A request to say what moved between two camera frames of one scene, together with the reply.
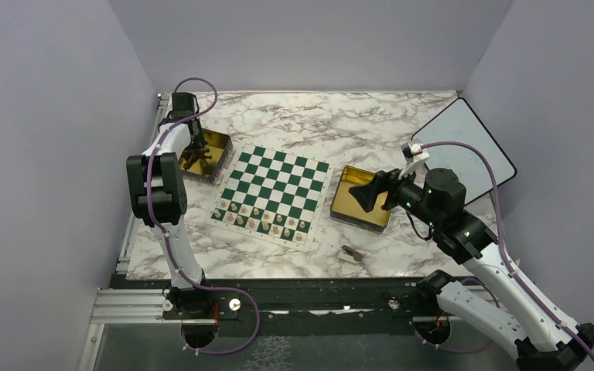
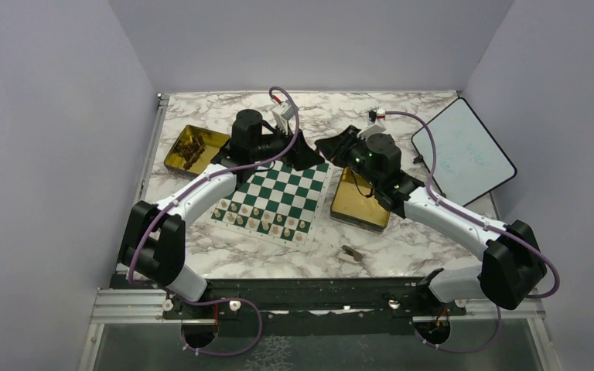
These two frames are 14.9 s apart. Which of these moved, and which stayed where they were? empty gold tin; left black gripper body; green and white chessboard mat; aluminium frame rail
Moved: left black gripper body
Stayed: green and white chessboard mat; aluminium frame rail; empty gold tin
